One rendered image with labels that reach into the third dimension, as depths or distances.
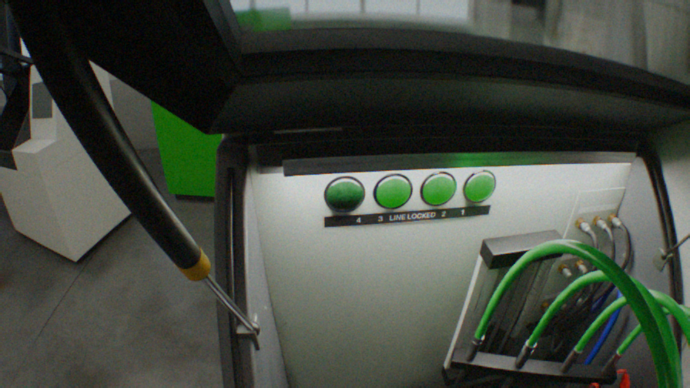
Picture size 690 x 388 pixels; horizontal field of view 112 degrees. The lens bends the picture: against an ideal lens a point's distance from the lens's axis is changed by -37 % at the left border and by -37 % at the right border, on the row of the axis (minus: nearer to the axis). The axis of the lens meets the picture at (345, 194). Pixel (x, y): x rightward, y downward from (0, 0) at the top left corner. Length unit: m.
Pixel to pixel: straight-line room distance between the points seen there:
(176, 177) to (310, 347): 2.80
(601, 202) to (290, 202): 0.51
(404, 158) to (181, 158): 2.88
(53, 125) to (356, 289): 2.57
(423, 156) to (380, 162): 0.05
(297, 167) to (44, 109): 2.69
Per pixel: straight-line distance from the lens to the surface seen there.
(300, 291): 0.54
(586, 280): 0.47
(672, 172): 0.70
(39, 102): 3.04
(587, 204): 0.65
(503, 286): 0.49
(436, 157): 0.42
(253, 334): 0.37
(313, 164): 0.39
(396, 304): 0.59
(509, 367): 0.64
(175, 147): 3.19
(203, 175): 3.16
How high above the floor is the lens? 1.60
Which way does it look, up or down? 30 degrees down
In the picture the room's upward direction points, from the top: straight up
